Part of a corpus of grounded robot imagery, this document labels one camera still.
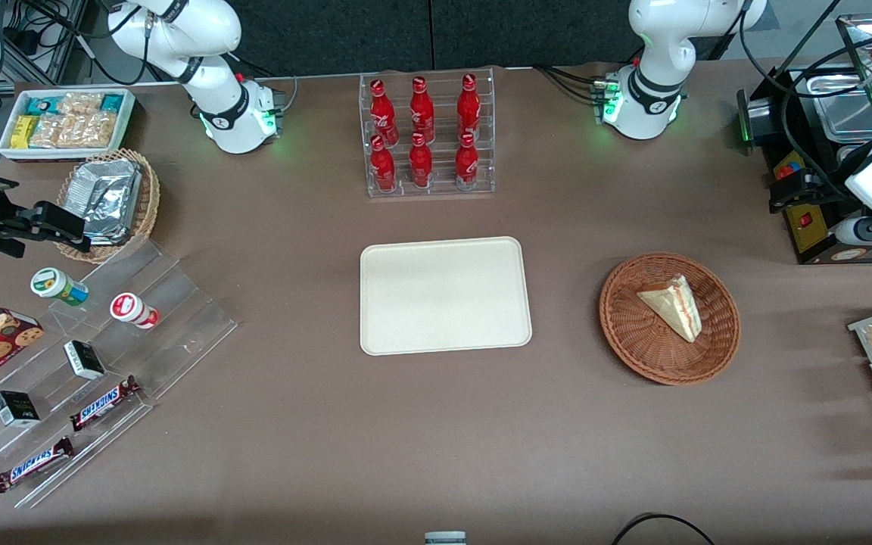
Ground triangle sandwich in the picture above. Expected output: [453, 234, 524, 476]
[637, 274, 703, 344]

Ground light tan wicker basket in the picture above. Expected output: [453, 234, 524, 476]
[55, 148, 161, 265]

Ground brown round wicker basket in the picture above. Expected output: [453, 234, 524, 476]
[599, 252, 742, 386]

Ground cream rectangular tray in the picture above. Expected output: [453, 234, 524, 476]
[360, 236, 533, 357]

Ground black food warmer appliance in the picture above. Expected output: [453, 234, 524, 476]
[765, 64, 872, 266]

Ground silver foil packet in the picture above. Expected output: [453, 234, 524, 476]
[67, 159, 142, 245]

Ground green lid yogurt cup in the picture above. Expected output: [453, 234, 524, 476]
[30, 267, 90, 307]

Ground white rectangular snack bin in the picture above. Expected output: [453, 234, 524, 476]
[0, 88, 137, 162]

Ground stainless steel pan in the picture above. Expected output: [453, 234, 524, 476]
[811, 72, 872, 142]

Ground black round green-lit device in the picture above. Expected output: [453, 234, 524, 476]
[737, 89, 776, 156]

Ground yellow snack pack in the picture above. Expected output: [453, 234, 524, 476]
[11, 115, 40, 150]

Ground clear nut snack pack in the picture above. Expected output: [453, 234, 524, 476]
[65, 112, 118, 149]
[30, 114, 73, 149]
[58, 92, 104, 117]

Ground red lid yogurt cup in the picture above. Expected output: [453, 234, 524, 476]
[110, 292, 160, 330]

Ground small black box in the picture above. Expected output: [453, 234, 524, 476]
[0, 390, 41, 428]
[64, 340, 106, 381]

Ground clear acrylic stepped stand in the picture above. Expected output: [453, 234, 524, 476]
[0, 318, 155, 509]
[41, 238, 240, 400]

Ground Snickers bar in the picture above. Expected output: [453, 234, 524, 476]
[0, 436, 75, 494]
[70, 375, 142, 432]

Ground clear acrylic bottle rack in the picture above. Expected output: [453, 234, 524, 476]
[359, 67, 496, 199]

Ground red cola bottle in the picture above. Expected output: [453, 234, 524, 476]
[457, 73, 481, 142]
[455, 132, 480, 191]
[370, 135, 397, 192]
[370, 79, 399, 146]
[410, 76, 435, 143]
[409, 132, 434, 189]

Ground aluminium frame with cables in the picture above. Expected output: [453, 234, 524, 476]
[0, 0, 107, 92]

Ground black arm base cables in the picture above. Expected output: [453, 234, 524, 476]
[533, 64, 605, 103]

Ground black looped cable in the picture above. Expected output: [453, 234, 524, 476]
[610, 513, 717, 545]

